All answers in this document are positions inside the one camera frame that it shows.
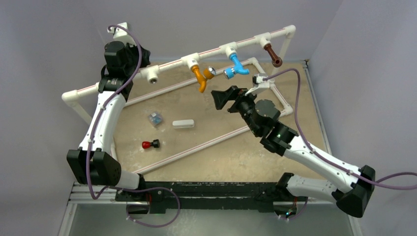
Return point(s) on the red black faucet piece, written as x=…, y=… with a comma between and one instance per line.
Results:
x=153, y=144

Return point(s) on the white plastic case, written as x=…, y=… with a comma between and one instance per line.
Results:
x=185, y=123

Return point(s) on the brown water faucet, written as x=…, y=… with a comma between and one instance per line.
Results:
x=276, y=60

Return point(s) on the clear bag blue parts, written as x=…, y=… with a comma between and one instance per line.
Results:
x=155, y=118

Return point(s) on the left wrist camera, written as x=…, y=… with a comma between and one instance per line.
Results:
x=119, y=34

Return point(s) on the blue water faucet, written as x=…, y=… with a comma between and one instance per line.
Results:
x=238, y=68

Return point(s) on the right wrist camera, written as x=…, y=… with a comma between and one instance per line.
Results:
x=260, y=84

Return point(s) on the white PVC pipe frame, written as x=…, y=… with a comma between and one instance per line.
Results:
x=172, y=90

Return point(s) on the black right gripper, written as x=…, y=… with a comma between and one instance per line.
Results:
x=221, y=97

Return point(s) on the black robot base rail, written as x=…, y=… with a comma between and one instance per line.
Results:
x=163, y=195

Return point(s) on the orange water faucet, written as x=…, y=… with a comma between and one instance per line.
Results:
x=203, y=77

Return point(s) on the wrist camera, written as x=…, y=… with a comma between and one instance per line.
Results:
x=119, y=34
x=260, y=84

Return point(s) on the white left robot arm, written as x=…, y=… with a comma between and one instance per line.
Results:
x=92, y=162

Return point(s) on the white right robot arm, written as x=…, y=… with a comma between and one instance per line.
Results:
x=346, y=185

